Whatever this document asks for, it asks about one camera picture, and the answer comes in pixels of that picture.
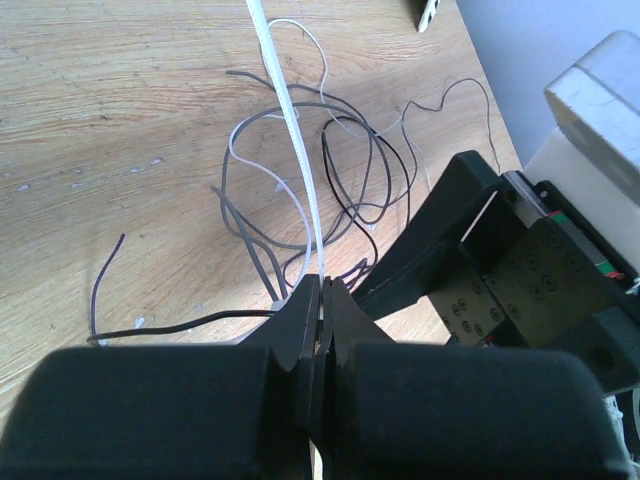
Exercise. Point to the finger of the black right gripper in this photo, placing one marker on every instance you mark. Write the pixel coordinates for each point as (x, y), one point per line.
(415, 263)

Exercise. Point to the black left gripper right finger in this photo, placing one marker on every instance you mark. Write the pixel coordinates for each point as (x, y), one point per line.
(393, 410)

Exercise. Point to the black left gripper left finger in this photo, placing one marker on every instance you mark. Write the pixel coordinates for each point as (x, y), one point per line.
(170, 411)

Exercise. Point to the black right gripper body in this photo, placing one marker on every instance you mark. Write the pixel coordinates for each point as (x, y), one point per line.
(532, 272)

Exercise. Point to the white zip tie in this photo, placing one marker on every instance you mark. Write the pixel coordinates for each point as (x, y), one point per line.
(273, 68)

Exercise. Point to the black white striped cloth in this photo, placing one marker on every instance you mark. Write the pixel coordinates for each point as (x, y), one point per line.
(423, 12)

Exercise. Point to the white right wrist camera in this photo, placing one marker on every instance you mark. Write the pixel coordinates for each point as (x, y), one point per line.
(592, 156)

